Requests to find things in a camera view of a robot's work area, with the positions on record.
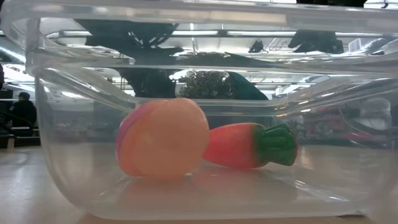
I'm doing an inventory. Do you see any black ceiling camera with cable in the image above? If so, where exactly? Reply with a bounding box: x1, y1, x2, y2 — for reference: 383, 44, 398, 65
248, 39, 266, 54

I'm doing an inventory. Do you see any person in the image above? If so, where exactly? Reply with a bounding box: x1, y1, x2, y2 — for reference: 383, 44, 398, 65
4, 91, 38, 138

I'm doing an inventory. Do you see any artificial plant with white flowers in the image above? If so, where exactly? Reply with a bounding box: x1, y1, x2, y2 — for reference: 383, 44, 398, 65
178, 52, 238, 100

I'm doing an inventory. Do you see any teal green cloth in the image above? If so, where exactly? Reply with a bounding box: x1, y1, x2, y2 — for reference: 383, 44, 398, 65
226, 52, 270, 101

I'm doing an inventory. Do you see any clear plastic tupperware container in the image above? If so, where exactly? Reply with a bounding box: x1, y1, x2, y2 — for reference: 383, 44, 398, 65
0, 0, 398, 220

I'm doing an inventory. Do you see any orange toy carrot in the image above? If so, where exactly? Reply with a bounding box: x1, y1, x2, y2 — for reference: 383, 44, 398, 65
202, 122, 299, 170

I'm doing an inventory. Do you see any toy peach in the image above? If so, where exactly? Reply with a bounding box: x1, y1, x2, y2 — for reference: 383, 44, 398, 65
115, 98, 211, 180

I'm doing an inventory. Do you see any shelf with red items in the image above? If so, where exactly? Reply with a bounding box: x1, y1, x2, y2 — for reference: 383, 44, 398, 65
303, 105, 377, 141

